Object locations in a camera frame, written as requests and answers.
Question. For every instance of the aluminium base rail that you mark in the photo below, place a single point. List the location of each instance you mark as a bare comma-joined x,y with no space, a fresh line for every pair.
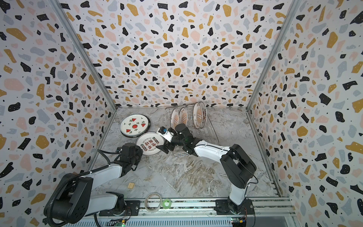
199,212

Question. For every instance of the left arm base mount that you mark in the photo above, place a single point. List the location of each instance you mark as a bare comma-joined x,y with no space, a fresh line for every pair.
126,209

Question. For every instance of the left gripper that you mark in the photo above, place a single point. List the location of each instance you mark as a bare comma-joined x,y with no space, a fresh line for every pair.
138,151

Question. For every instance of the watermelon blue rim plate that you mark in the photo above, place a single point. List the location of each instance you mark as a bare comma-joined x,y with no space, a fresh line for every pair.
134,124

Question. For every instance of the green tape roll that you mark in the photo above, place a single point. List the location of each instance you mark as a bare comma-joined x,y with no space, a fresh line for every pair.
167,203

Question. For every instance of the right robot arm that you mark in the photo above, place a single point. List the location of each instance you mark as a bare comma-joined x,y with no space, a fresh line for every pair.
238,166

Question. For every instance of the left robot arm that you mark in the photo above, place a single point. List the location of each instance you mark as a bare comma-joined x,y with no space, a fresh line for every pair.
72,200

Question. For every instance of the orange sunburst plate front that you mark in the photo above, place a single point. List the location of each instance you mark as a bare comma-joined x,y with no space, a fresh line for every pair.
174,118

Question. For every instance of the wire dish rack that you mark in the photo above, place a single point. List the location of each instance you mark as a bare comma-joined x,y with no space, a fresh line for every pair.
207,133

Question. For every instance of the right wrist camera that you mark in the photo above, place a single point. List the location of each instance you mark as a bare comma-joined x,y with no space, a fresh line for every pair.
167,135

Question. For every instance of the green rim eat plate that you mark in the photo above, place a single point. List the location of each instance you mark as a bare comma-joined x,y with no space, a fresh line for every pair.
148,142

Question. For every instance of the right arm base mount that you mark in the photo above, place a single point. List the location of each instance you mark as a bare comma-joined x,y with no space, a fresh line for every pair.
227,207

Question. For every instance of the clear tape roll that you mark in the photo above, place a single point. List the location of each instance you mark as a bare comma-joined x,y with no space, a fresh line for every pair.
153,202

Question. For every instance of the orange sunburst plate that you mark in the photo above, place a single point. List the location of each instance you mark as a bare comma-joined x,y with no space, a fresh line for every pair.
174,118
197,115
183,116

